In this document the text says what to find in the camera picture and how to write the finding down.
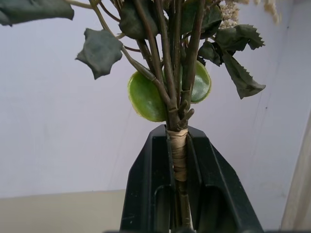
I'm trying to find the artificial flower bouquet green leaves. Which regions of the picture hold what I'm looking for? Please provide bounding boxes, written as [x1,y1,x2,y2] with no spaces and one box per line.
[0,0,282,231]

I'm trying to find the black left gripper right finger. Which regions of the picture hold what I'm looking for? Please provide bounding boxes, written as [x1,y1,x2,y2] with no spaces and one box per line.
[185,125,265,231]

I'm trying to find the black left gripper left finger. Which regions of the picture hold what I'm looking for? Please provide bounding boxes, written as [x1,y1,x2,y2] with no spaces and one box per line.
[120,124,176,231]

